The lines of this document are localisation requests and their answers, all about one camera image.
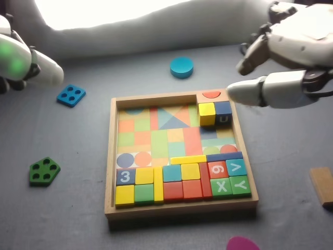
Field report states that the wooden puzzle tray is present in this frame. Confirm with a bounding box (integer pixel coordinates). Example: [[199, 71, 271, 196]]
[[104, 90, 260, 223]]

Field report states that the pink round disc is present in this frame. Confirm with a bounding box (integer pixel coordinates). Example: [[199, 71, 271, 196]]
[[225, 235, 261, 250]]

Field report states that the blue four-hole square block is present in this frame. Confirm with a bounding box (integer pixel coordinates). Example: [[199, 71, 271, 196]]
[[56, 84, 87, 108]]

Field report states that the plain wooden rectangular block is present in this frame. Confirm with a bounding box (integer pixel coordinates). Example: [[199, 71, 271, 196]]
[[309, 166, 333, 208]]

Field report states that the grey table cloth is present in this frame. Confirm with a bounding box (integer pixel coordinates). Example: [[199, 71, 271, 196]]
[[0, 0, 333, 250]]

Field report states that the blue round disc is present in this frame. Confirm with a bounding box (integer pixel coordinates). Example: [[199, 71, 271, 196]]
[[170, 56, 195, 79]]

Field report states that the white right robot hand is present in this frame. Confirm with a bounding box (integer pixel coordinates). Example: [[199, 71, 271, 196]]
[[225, 1, 333, 109]]

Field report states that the yellow letter S block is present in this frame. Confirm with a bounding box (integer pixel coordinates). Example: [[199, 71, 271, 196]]
[[198, 102, 216, 127]]

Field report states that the green five-hole pentagon block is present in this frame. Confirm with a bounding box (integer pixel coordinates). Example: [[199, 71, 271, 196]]
[[29, 156, 61, 187]]

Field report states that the natural wood arch block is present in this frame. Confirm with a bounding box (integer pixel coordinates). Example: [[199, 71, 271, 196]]
[[197, 90, 230, 104]]

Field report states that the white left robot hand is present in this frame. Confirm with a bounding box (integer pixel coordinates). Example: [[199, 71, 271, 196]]
[[0, 14, 65, 95]]

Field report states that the dark blue letter U block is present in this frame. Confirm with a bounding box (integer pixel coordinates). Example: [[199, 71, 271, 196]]
[[214, 101, 233, 126]]

